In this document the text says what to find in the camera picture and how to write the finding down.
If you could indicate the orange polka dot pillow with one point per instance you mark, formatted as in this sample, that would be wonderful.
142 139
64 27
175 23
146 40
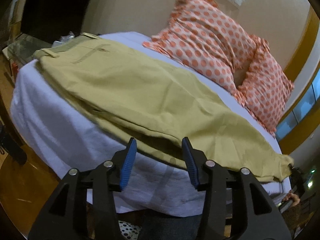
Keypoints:
200 36
266 88

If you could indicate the khaki yellow-green pants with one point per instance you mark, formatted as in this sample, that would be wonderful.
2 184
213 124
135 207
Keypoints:
130 94

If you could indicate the dark wall television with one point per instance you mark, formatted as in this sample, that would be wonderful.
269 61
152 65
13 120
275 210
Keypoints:
48 20

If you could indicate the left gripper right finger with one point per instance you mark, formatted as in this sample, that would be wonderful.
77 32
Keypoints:
254 214

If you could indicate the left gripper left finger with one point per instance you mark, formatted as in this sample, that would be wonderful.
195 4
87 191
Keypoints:
64 214

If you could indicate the person's right hand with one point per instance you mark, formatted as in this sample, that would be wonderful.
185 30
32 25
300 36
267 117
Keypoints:
294 198

